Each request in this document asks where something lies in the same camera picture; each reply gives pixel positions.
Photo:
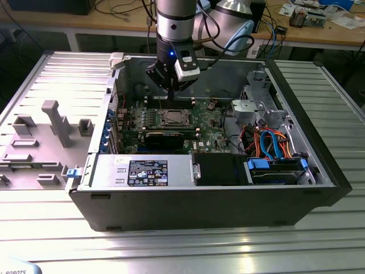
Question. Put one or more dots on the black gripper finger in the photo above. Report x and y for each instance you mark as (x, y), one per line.
(185, 85)
(157, 78)

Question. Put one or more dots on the silver CPU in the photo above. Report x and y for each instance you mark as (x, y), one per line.
(174, 116)

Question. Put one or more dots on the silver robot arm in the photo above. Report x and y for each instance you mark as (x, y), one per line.
(175, 25)

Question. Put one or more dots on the round coin battery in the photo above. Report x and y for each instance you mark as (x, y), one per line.
(210, 106)

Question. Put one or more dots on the green motherboard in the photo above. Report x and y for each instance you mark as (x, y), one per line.
(209, 125)

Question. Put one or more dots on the black graphics card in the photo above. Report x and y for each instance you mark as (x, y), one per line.
(165, 141)

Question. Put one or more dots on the blue card retention clip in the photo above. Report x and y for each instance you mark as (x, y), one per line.
(109, 115)
(102, 148)
(104, 137)
(106, 127)

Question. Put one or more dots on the grey metal drive cage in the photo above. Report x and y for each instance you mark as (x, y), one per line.
(248, 107)

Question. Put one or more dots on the white label box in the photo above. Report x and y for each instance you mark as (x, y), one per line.
(253, 51)

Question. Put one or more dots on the wooden desk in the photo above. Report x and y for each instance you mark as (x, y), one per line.
(85, 21)

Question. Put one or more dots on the black computer tower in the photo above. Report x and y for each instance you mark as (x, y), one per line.
(259, 17)

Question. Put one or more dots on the silver power supply unit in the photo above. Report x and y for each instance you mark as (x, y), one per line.
(108, 171)

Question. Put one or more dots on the small black adapter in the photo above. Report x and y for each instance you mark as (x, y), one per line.
(281, 30)

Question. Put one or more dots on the black PC case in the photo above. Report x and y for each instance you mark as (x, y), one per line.
(199, 208)

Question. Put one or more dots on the black box on desk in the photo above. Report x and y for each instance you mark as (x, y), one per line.
(51, 7)

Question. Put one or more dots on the hard disk in blue carrier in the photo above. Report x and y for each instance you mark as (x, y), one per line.
(273, 175)

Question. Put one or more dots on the blue plastic clip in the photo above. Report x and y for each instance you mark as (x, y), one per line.
(72, 173)

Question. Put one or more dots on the white paper pack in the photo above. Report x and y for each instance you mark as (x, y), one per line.
(286, 9)

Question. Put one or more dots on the small brown device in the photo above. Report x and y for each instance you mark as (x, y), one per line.
(298, 18)

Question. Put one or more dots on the grey parts rack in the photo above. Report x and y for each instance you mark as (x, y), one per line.
(42, 154)

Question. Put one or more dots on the small metal box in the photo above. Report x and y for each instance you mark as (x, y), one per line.
(316, 19)

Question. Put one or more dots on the blue box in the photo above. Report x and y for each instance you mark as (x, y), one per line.
(336, 3)

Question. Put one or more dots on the white papers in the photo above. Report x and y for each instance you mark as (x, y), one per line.
(346, 23)

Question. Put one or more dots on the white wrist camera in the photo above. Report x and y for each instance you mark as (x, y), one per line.
(186, 71)

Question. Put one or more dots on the silver latch bracket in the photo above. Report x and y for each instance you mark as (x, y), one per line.
(196, 171)

